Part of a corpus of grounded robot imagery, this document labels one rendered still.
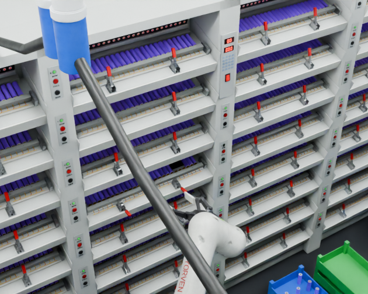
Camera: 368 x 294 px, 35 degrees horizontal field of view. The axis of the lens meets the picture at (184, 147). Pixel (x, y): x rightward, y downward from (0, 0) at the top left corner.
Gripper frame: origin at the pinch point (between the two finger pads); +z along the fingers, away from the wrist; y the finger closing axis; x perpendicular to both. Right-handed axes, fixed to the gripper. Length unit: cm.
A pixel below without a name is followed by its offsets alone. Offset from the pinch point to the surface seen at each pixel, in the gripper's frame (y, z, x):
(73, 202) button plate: -35.1, 16.9, 6.5
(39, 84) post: -40, 9, 57
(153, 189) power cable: -53, -95, 68
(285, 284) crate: 53, 2, -70
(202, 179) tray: 24.7, 20.7, -8.6
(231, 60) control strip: 37, 9, 46
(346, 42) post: 101, 11, 36
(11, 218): -58, 17, 10
